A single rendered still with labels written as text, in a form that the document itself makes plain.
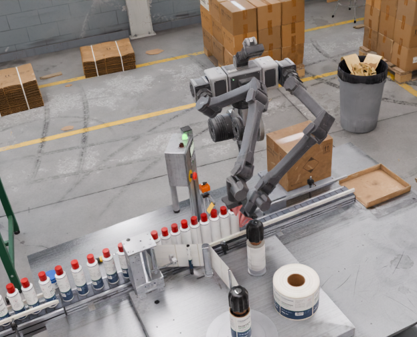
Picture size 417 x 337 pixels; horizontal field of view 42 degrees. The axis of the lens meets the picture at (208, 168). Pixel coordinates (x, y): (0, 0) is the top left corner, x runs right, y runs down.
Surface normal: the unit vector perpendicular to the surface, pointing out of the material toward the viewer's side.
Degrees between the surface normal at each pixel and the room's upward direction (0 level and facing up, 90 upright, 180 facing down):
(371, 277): 0
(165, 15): 90
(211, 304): 0
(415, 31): 89
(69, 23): 90
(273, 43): 92
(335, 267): 0
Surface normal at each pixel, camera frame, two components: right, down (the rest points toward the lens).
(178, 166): -0.18, 0.58
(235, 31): 0.33, 0.48
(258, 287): -0.09, -0.81
